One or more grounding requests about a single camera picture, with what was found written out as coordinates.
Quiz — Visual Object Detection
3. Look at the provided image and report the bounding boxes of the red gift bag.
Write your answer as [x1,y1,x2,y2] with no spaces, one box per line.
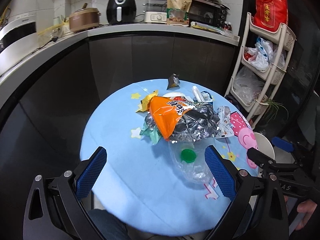
[253,0,289,32]

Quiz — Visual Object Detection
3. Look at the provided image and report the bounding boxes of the clear plastic bottle green cap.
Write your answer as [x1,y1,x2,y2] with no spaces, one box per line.
[168,138,215,184]

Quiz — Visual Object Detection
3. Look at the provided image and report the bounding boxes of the light blue cartoon tablecloth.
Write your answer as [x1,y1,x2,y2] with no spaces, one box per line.
[79,78,259,238]

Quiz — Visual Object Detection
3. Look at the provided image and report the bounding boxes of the white food steamer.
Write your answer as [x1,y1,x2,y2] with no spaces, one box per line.
[144,0,167,24]

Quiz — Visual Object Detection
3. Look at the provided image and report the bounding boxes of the yellow snack wrapper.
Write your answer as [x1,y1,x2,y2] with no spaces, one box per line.
[136,90,158,113]

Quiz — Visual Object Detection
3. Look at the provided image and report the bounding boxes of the white printed wrapper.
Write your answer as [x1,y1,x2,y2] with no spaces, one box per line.
[215,106,234,139]

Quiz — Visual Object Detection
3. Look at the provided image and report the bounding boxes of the orange snack bag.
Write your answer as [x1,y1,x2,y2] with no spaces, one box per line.
[149,96,196,140]

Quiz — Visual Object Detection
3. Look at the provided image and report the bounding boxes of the clear plastic bags lower rack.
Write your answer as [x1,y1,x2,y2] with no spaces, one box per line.
[233,67,265,105]

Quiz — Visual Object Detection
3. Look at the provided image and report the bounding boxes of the blue white milk carton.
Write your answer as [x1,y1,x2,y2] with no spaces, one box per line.
[192,86,214,104]

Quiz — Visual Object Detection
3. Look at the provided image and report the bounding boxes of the black toaster oven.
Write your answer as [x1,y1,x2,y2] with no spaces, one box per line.
[188,0,230,28]

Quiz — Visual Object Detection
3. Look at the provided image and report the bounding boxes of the white kitchen appliance left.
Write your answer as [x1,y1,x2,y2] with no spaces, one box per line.
[0,15,39,75]

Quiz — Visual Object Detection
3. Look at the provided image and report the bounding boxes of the brown rice cooker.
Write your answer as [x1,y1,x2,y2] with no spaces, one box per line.
[69,3,101,33]

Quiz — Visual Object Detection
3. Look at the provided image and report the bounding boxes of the white paper cup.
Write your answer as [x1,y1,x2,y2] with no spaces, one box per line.
[163,92,191,101]

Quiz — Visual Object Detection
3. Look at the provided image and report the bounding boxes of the dark foil triangular wrapper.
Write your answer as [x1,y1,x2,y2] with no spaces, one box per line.
[167,74,180,89]

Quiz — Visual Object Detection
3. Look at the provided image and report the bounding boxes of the brown green snack pouch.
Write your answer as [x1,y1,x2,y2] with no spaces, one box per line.
[167,0,192,26]

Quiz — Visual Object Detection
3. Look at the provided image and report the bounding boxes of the teal green wrapper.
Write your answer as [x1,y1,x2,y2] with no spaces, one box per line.
[139,113,162,144]

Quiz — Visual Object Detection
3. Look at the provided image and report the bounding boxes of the white trash bin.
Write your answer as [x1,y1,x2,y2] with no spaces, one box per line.
[254,132,275,160]

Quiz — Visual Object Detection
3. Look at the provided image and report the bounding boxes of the person's right hand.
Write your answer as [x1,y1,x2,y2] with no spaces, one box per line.
[295,200,317,230]

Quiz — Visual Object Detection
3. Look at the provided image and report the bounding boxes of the beige tiered storage rack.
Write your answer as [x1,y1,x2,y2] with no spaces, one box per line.
[225,13,296,127]

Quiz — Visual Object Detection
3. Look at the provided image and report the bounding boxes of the black air fryer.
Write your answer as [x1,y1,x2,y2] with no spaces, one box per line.
[106,0,137,25]

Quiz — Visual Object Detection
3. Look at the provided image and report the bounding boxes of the green spider plant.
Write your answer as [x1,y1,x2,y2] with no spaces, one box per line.
[259,99,289,126]

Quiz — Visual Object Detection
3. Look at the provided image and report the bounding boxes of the silver foil bag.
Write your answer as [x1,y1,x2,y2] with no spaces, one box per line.
[169,102,221,142]

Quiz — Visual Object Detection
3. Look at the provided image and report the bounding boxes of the white plastic bags on rack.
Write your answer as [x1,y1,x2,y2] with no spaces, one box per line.
[244,37,278,72]

